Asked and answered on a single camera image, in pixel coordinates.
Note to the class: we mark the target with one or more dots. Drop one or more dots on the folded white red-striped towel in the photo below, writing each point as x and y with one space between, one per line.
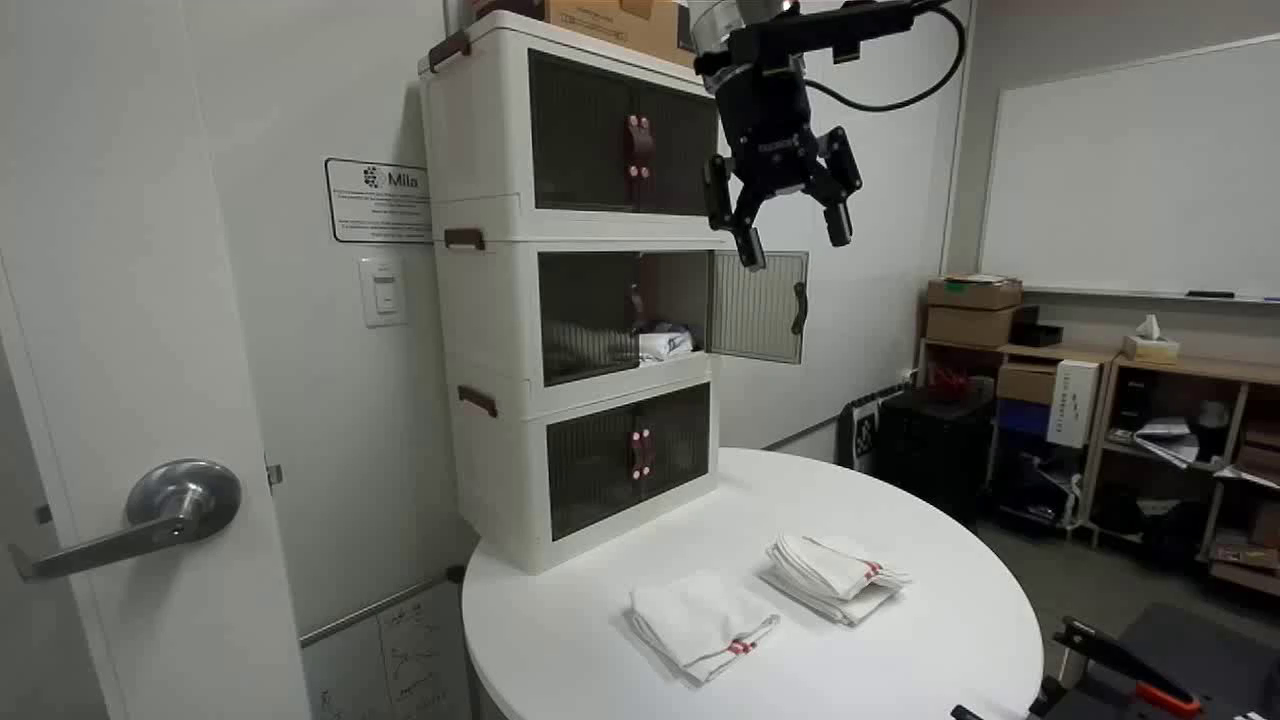
826 576

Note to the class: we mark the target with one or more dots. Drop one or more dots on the small black box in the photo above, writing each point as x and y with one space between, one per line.
1035 329

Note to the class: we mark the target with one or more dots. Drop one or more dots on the white whiteboard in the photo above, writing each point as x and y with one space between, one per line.
1134 173

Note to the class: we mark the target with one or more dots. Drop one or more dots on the white room door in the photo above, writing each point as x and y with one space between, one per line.
135 202

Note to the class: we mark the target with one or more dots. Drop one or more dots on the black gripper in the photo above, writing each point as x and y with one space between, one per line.
764 121

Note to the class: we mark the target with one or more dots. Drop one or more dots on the smoked ribbed cabinet door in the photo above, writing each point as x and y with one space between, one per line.
582 300
582 124
680 154
592 474
754 304
677 442

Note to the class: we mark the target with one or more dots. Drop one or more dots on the white light switch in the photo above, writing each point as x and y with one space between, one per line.
387 295

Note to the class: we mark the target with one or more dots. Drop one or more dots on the white wall sign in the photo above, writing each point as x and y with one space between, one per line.
378 202

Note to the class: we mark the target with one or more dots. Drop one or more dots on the flat folded white towel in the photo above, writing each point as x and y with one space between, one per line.
692 620

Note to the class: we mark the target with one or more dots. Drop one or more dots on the white towel with blue print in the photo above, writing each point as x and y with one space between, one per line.
665 345

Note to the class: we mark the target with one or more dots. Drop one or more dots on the large cardboard box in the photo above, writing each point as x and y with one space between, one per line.
602 18

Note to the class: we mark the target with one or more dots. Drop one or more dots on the brown cabinet side latch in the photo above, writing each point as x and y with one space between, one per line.
449 50
479 399
467 236

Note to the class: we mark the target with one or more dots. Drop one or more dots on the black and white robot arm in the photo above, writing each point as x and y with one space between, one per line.
855 24

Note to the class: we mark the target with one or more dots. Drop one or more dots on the tissue box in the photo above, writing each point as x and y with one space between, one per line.
1148 340

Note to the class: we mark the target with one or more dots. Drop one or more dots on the wooden shelf unit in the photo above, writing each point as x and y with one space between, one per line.
1173 366

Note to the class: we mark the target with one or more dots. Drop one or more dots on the white upright box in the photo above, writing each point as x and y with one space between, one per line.
1073 400

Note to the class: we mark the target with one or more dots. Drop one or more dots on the black low cabinet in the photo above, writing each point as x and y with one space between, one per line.
942 455

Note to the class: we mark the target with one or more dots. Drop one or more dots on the metal door latch bolt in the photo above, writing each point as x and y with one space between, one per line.
273 474

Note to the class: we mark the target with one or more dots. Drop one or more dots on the black white patterned box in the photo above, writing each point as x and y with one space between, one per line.
866 430

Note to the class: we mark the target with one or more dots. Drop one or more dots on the white stacked storage cabinet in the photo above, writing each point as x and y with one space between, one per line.
493 304

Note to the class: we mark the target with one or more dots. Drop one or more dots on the brown cardboard box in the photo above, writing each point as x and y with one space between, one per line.
975 295
969 329

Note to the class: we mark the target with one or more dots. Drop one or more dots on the small cardboard box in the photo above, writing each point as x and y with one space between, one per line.
1024 384

